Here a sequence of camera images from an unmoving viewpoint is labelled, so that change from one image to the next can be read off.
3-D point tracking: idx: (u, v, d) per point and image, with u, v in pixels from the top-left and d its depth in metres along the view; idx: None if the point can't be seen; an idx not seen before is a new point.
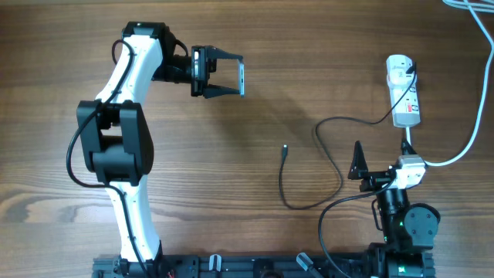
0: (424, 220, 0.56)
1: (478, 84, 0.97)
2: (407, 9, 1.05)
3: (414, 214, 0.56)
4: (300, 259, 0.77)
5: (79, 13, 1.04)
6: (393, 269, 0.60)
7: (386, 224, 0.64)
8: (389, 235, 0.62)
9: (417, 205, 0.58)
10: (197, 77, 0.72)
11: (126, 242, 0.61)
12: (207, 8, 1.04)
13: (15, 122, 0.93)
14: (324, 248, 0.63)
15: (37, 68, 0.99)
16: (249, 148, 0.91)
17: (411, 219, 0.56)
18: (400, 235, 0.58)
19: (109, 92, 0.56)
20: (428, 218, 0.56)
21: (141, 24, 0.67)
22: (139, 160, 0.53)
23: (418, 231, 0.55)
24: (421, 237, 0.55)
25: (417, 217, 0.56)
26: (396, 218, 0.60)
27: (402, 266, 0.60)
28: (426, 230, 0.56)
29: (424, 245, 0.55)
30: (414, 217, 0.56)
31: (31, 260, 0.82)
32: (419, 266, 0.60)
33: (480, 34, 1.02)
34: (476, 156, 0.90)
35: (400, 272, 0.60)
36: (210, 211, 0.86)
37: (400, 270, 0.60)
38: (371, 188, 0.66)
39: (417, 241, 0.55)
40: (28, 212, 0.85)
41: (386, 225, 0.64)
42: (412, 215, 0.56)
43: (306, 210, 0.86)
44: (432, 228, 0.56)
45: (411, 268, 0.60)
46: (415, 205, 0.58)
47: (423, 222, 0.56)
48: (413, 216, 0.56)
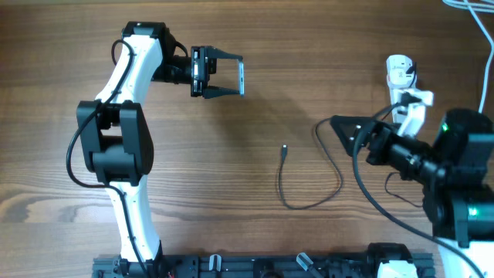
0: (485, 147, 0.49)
1: (478, 84, 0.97)
2: (407, 9, 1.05)
3: (482, 141, 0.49)
4: (300, 259, 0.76)
5: (79, 13, 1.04)
6: (471, 225, 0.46)
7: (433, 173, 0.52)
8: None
9: (488, 132, 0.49)
10: (197, 77, 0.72)
11: (126, 242, 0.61)
12: (206, 8, 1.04)
13: (15, 122, 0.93)
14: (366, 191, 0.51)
15: (36, 67, 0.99)
16: (248, 148, 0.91)
17: (472, 150, 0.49)
18: (460, 181, 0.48)
19: (109, 92, 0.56)
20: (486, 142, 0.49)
21: (141, 23, 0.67)
22: (139, 160, 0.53)
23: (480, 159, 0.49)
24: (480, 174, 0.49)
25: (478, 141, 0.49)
26: (461, 155, 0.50)
27: (477, 211, 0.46)
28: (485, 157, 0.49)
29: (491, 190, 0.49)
30: (478, 149, 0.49)
31: (31, 260, 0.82)
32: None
33: (480, 34, 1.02)
34: None
35: (471, 217, 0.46)
36: (210, 211, 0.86)
37: (470, 215, 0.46)
38: (372, 152, 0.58)
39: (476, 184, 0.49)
40: (28, 212, 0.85)
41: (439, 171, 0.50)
42: (478, 144, 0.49)
43: (306, 210, 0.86)
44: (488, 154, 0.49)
45: (479, 232, 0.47)
46: (483, 132, 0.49)
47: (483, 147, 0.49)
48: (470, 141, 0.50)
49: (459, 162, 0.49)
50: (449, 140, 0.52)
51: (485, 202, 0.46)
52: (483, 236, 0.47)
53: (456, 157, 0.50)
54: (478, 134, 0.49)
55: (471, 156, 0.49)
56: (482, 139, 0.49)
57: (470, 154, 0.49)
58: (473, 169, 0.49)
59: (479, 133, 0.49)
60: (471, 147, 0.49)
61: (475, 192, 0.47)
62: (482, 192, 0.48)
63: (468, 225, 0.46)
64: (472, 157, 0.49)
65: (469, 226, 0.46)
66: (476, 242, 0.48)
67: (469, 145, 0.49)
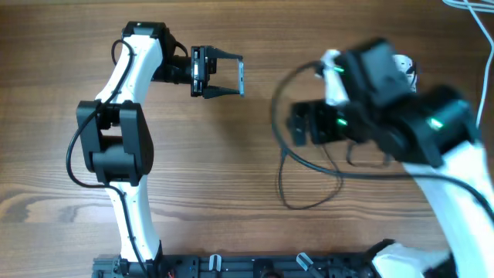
0: (387, 61, 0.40)
1: (478, 84, 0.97)
2: (407, 9, 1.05)
3: (379, 53, 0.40)
4: (300, 259, 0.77)
5: (79, 13, 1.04)
6: (441, 141, 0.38)
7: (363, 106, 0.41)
8: (381, 110, 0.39)
9: (380, 42, 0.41)
10: (197, 77, 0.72)
11: (126, 242, 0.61)
12: (207, 8, 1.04)
13: (15, 122, 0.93)
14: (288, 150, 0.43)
15: (37, 67, 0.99)
16: (248, 148, 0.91)
17: (382, 65, 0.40)
18: (397, 96, 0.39)
19: (109, 92, 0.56)
20: (387, 57, 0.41)
21: (141, 23, 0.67)
22: (139, 159, 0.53)
23: (394, 74, 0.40)
24: (409, 86, 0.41)
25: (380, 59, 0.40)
26: (372, 74, 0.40)
27: (439, 121, 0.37)
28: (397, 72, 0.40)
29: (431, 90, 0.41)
30: (387, 59, 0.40)
31: (31, 260, 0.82)
32: (458, 121, 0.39)
33: (480, 34, 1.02)
34: None
35: (438, 130, 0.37)
36: (210, 211, 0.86)
37: (435, 127, 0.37)
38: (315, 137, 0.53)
39: (414, 94, 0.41)
40: (28, 212, 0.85)
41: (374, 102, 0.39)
42: (380, 56, 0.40)
43: (307, 210, 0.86)
44: (395, 69, 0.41)
45: (446, 143, 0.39)
46: (375, 45, 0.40)
47: (386, 64, 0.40)
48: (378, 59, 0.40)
49: (376, 83, 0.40)
50: (350, 69, 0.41)
51: (438, 106, 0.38)
52: (450, 146, 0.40)
53: (370, 81, 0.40)
54: (372, 50, 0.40)
55: (387, 70, 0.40)
56: (377, 51, 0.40)
57: (384, 69, 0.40)
58: (396, 84, 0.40)
59: (373, 47, 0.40)
60: (373, 63, 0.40)
61: (419, 103, 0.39)
62: (422, 97, 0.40)
63: (438, 141, 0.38)
64: (384, 69, 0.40)
65: (438, 141, 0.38)
66: (449, 159, 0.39)
67: (370, 62, 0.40)
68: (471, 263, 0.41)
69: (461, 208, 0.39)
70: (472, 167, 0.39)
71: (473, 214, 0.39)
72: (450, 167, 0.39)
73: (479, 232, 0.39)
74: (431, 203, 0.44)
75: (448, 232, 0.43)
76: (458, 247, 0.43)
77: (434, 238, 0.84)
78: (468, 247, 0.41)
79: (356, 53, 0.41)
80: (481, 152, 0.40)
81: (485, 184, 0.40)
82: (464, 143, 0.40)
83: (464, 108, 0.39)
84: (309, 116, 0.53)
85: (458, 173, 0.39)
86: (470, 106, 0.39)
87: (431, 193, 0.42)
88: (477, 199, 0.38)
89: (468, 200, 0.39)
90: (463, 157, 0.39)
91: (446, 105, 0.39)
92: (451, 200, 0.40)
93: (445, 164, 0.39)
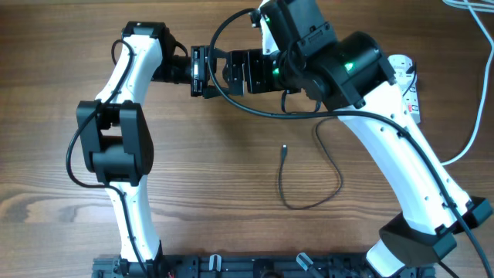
0: (309, 12, 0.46)
1: (478, 84, 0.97)
2: (406, 9, 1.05)
3: (303, 2, 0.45)
4: (300, 259, 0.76)
5: (79, 13, 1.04)
6: (356, 82, 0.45)
7: (293, 55, 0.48)
8: (306, 57, 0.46)
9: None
10: (197, 77, 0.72)
11: (126, 242, 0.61)
12: (206, 8, 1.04)
13: (15, 122, 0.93)
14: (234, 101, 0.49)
15: (36, 67, 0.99)
16: (248, 148, 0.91)
17: (306, 14, 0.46)
18: (319, 44, 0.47)
19: (109, 92, 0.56)
20: (308, 8, 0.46)
21: (141, 23, 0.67)
22: (139, 160, 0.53)
23: (316, 24, 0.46)
24: (330, 32, 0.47)
25: (302, 11, 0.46)
26: (297, 27, 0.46)
27: (352, 62, 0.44)
28: (317, 22, 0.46)
29: (349, 36, 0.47)
30: (310, 8, 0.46)
31: (31, 260, 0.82)
32: (372, 62, 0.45)
33: (480, 34, 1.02)
34: (476, 156, 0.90)
35: (350, 72, 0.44)
36: (210, 211, 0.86)
37: (349, 69, 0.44)
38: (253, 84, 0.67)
39: (334, 38, 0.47)
40: (28, 212, 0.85)
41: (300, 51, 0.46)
42: (303, 5, 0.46)
43: (306, 210, 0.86)
44: (317, 20, 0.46)
45: (363, 83, 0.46)
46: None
47: (306, 15, 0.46)
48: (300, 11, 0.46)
49: (301, 33, 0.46)
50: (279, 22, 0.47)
51: (352, 50, 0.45)
52: (368, 85, 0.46)
53: (296, 32, 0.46)
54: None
55: (309, 19, 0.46)
56: (300, 1, 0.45)
57: (307, 19, 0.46)
58: (319, 33, 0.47)
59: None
60: (299, 13, 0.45)
61: (336, 49, 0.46)
62: (340, 43, 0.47)
63: (354, 81, 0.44)
64: (306, 19, 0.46)
65: (354, 82, 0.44)
66: (368, 96, 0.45)
67: (295, 13, 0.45)
68: (407, 194, 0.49)
69: (387, 142, 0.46)
70: (392, 101, 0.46)
71: (399, 147, 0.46)
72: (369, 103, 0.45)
73: (407, 163, 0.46)
74: (364, 143, 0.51)
75: (384, 168, 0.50)
76: (394, 181, 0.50)
77: None
78: (400, 180, 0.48)
79: (282, 5, 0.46)
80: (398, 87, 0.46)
81: (405, 116, 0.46)
82: (381, 82, 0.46)
83: (374, 50, 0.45)
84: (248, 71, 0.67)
85: (380, 110, 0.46)
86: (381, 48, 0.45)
87: (359, 131, 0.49)
88: (398, 132, 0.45)
89: (390, 133, 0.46)
90: (384, 92, 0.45)
91: (360, 49, 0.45)
92: (380, 138, 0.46)
93: (364, 101, 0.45)
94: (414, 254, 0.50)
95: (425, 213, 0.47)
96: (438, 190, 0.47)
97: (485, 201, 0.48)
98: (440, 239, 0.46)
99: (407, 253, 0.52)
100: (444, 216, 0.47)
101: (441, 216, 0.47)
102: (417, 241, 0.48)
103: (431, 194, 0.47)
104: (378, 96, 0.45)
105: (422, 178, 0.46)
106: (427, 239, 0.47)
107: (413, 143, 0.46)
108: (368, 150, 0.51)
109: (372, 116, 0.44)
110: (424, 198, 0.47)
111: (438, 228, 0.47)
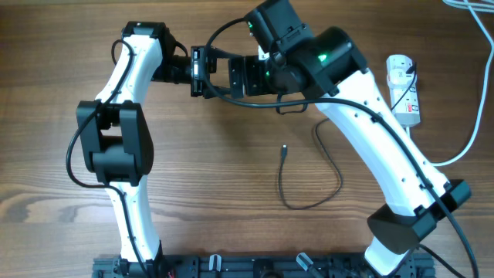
0: (285, 14, 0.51)
1: (478, 84, 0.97)
2: (407, 9, 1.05)
3: (281, 6, 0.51)
4: (300, 259, 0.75)
5: (79, 13, 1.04)
6: (329, 72, 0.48)
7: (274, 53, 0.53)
8: (285, 54, 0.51)
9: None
10: (197, 77, 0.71)
11: (126, 242, 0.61)
12: (207, 8, 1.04)
13: (14, 122, 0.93)
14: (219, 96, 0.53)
15: (36, 67, 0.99)
16: (248, 148, 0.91)
17: (283, 16, 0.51)
18: (296, 41, 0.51)
19: (109, 92, 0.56)
20: (284, 10, 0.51)
21: (140, 23, 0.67)
22: (139, 160, 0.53)
23: (292, 25, 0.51)
24: (307, 31, 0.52)
25: (278, 13, 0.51)
26: (274, 28, 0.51)
27: (325, 54, 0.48)
28: (293, 22, 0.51)
29: (323, 32, 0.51)
30: (287, 11, 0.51)
31: (31, 260, 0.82)
32: (345, 53, 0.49)
33: (480, 34, 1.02)
34: (476, 156, 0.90)
35: (324, 62, 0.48)
36: (210, 211, 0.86)
37: (323, 61, 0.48)
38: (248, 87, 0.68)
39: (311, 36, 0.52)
40: (28, 212, 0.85)
41: (279, 49, 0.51)
42: (281, 9, 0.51)
43: (307, 210, 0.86)
44: (293, 21, 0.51)
45: (336, 72, 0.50)
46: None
47: (283, 16, 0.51)
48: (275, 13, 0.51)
49: (280, 33, 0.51)
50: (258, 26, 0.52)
51: (326, 44, 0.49)
52: (342, 75, 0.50)
53: (274, 33, 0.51)
54: (275, 5, 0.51)
55: (287, 21, 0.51)
56: (279, 5, 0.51)
57: (285, 21, 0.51)
58: (296, 33, 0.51)
59: (275, 2, 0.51)
60: (276, 16, 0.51)
61: (312, 43, 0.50)
62: (316, 38, 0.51)
63: (328, 72, 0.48)
64: (282, 20, 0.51)
65: (328, 72, 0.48)
66: (341, 83, 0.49)
67: (273, 15, 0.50)
68: (386, 177, 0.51)
69: (362, 127, 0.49)
70: (364, 89, 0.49)
71: (373, 130, 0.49)
72: (343, 90, 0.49)
73: (380, 147, 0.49)
74: (344, 133, 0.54)
75: (363, 155, 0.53)
76: (373, 167, 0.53)
77: (434, 238, 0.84)
78: (379, 164, 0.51)
79: (262, 10, 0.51)
80: (371, 76, 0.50)
81: (378, 103, 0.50)
82: (354, 71, 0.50)
83: (347, 42, 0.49)
84: (243, 72, 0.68)
85: (353, 97, 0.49)
86: (353, 41, 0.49)
87: (336, 119, 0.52)
88: (371, 116, 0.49)
89: (364, 118, 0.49)
90: (355, 80, 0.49)
91: (333, 42, 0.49)
92: (353, 123, 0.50)
93: (339, 89, 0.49)
94: (399, 241, 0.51)
95: (403, 195, 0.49)
96: (414, 171, 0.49)
97: (463, 183, 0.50)
98: (421, 220, 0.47)
99: (393, 242, 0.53)
100: (422, 198, 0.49)
101: (420, 197, 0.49)
102: (399, 223, 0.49)
103: (408, 176, 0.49)
104: (350, 83, 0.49)
105: (398, 161, 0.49)
106: (407, 219, 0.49)
107: (386, 126, 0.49)
108: (347, 137, 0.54)
109: (346, 101, 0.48)
110: (401, 180, 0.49)
111: (416, 208, 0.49)
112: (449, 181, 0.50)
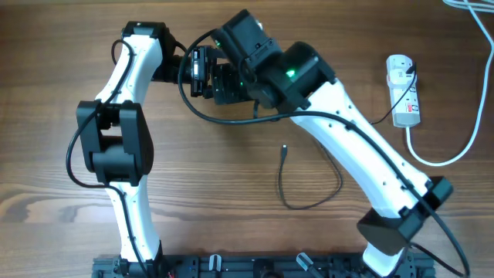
0: (252, 32, 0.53)
1: (478, 84, 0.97)
2: (407, 9, 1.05)
3: (246, 25, 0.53)
4: (300, 259, 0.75)
5: (79, 13, 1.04)
6: (299, 87, 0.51)
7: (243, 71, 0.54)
8: (255, 71, 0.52)
9: (245, 15, 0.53)
10: (197, 77, 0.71)
11: (126, 242, 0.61)
12: (207, 8, 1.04)
13: (15, 122, 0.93)
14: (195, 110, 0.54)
15: (36, 67, 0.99)
16: (248, 148, 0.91)
17: (249, 34, 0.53)
18: (265, 57, 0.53)
19: (109, 92, 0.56)
20: (250, 27, 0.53)
21: (140, 23, 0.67)
22: (139, 160, 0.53)
23: (260, 42, 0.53)
24: (274, 45, 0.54)
25: (245, 31, 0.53)
26: (242, 45, 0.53)
27: (292, 70, 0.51)
28: (260, 38, 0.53)
29: (290, 47, 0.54)
30: (252, 29, 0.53)
31: (31, 260, 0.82)
32: (312, 67, 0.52)
33: (480, 34, 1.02)
34: (476, 156, 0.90)
35: (292, 79, 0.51)
36: (210, 211, 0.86)
37: (291, 76, 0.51)
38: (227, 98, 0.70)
39: (279, 51, 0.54)
40: (28, 212, 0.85)
41: (249, 66, 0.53)
42: (247, 27, 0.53)
43: (306, 210, 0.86)
44: (260, 38, 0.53)
45: (306, 86, 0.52)
46: (241, 18, 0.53)
47: (250, 34, 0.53)
48: (243, 32, 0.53)
49: (248, 51, 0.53)
50: (227, 45, 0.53)
51: (293, 59, 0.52)
52: (311, 87, 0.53)
53: (242, 51, 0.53)
54: (239, 24, 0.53)
55: (254, 38, 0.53)
56: (243, 25, 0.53)
57: (252, 38, 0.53)
58: (264, 49, 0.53)
59: (240, 22, 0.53)
60: (242, 35, 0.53)
61: (280, 59, 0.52)
62: (284, 54, 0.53)
63: (296, 87, 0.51)
64: (249, 38, 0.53)
65: (297, 87, 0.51)
66: (311, 96, 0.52)
67: (239, 34, 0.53)
68: (368, 184, 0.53)
69: (337, 136, 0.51)
70: (334, 99, 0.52)
71: (348, 139, 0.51)
72: (313, 103, 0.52)
73: (356, 154, 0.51)
74: (325, 145, 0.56)
75: (346, 167, 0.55)
76: (356, 175, 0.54)
77: (434, 238, 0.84)
78: (359, 172, 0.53)
79: (228, 29, 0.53)
80: (340, 85, 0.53)
81: (350, 111, 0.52)
82: (323, 83, 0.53)
83: (312, 57, 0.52)
84: (224, 84, 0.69)
85: (324, 108, 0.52)
86: (319, 54, 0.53)
87: (314, 132, 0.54)
88: (344, 124, 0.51)
89: (339, 127, 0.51)
90: (324, 90, 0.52)
91: (300, 58, 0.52)
92: (329, 133, 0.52)
93: (309, 103, 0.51)
94: (387, 241, 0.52)
95: (386, 199, 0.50)
96: (394, 174, 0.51)
97: (444, 179, 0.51)
98: (405, 222, 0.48)
99: (383, 244, 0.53)
100: (405, 198, 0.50)
101: (402, 198, 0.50)
102: (386, 226, 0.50)
103: (388, 179, 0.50)
104: (320, 94, 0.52)
105: (376, 166, 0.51)
106: (393, 222, 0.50)
107: (360, 133, 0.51)
108: (328, 150, 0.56)
109: (318, 113, 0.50)
110: (383, 184, 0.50)
111: (400, 211, 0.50)
112: (431, 179, 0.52)
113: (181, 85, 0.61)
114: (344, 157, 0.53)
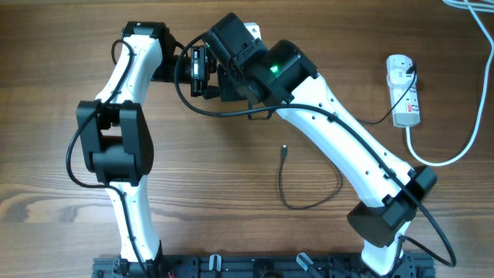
0: (239, 33, 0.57)
1: (478, 84, 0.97)
2: (407, 9, 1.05)
3: (231, 27, 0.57)
4: (300, 259, 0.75)
5: (79, 13, 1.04)
6: (282, 82, 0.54)
7: (233, 70, 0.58)
8: (241, 69, 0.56)
9: (231, 18, 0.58)
10: (197, 76, 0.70)
11: (126, 242, 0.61)
12: (207, 8, 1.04)
13: (14, 122, 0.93)
14: (187, 103, 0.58)
15: (36, 67, 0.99)
16: (248, 148, 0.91)
17: (236, 36, 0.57)
18: (252, 55, 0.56)
19: (109, 91, 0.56)
20: (238, 29, 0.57)
21: (140, 23, 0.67)
22: (139, 160, 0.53)
23: (248, 41, 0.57)
24: (261, 45, 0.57)
25: (232, 32, 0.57)
26: (231, 46, 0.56)
27: (277, 66, 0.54)
28: (248, 38, 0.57)
29: (275, 45, 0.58)
30: (239, 31, 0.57)
31: (31, 260, 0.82)
32: (294, 63, 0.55)
33: (480, 34, 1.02)
34: (476, 156, 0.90)
35: (276, 74, 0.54)
36: (210, 211, 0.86)
37: (275, 72, 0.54)
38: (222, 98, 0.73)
39: (265, 49, 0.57)
40: (28, 212, 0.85)
41: (236, 65, 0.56)
42: (232, 29, 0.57)
43: (306, 210, 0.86)
44: (247, 38, 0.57)
45: (291, 82, 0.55)
46: (228, 22, 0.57)
47: (237, 35, 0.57)
48: (230, 33, 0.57)
49: (235, 51, 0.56)
50: (215, 45, 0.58)
51: (278, 57, 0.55)
52: (296, 83, 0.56)
53: (230, 50, 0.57)
54: (226, 27, 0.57)
55: (240, 39, 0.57)
56: (230, 27, 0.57)
57: (238, 39, 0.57)
58: (251, 48, 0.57)
59: (226, 25, 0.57)
60: (229, 36, 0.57)
61: (266, 58, 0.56)
62: (269, 52, 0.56)
63: (281, 81, 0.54)
64: (237, 38, 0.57)
65: (281, 83, 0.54)
66: (295, 91, 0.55)
67: (226, 36, 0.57)
68: (353, 176, 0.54)
69: (320, 127, 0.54)
70: (317, 92, 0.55)
71: (331, 130, 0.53)
72: (296, 96, 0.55)
73: (339, 144, 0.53)
74: (313, 140, 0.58)
75: (333, 160, 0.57)
76: (342, 168, 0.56)
77: (434, 238, 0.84)
78: (344, 164, 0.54)
79: (215, 32, 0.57)
80: (323, 80, 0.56)
81: (333, 105, 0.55)
82: (306, 77, 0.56)
83: (296, 54, 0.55)
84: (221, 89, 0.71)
85: (306, 102, 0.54)
86: (301, 52, 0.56)
87: (302, 127, 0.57)
88: (327, 116, 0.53)
89: (322, 119, 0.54)
90: (306, 85, 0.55)
91: (284, 55, 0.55)
92: (313, 127, 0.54)
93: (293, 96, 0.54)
94: (377, 232, 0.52)
95: (370, 188, 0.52)
96: (376, 163, 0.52)
97: (427, 168, 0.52)
98: (389, 210, 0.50)
99: (373, 236, 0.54)
100: (388, 187, 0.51)
101: (385, 187, 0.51)
102: (372, 215, 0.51)
103: (371, 167, 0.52)
104: (303, 89, 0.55)
105: (358, 156, 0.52)
106: (377, 211, 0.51)
107: (341, 123, 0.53)
108: (316, 145, 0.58)
109: (300, 105, 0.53)
110: (366, 174, 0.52)
111: (384, 198, 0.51)
112: (414, 169, 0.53)
113: (178, 88, 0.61)
114: (329, 149, 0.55)
